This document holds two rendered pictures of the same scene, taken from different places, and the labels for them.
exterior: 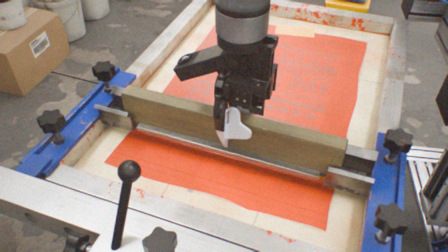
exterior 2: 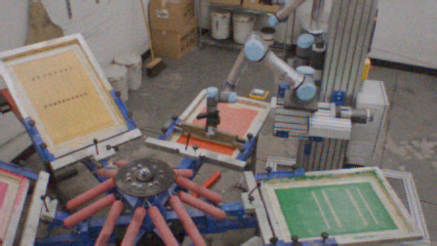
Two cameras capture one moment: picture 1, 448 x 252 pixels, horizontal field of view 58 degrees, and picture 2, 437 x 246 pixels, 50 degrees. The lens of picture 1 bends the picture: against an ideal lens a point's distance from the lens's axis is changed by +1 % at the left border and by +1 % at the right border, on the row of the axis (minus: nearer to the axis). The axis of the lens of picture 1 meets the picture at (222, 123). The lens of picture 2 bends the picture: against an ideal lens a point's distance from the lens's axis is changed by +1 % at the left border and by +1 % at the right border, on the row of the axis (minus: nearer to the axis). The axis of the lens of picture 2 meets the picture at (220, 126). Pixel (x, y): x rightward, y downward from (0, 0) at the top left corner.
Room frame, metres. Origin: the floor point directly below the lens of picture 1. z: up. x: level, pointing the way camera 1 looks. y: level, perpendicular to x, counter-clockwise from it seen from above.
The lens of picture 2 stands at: (-2.10, -0.07, 2.88)
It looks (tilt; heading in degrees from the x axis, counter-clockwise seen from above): 34 degrees down; 0
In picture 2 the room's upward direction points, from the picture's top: 1 degrees clockwise
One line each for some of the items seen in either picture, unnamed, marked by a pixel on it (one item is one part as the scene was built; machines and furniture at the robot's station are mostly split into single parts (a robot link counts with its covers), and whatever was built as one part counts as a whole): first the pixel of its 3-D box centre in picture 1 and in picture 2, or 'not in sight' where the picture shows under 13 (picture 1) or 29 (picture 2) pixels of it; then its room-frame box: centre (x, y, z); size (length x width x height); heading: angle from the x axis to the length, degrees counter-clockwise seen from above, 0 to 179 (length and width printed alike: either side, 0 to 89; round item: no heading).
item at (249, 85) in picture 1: (245, 69); (213, 117); (0.51, -0.03, 1.16); 0.09 x 0.08 x 0.12; 69
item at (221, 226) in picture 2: not in sight; (258, 222); (-0.17, -0.32, 0.90); 1.24 x 0.06 x 0.06; 99
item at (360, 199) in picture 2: not in sight; (310, 197); (-0.13, -0.60, 1.05); 1.08 x 0.61 x 0.23; 99
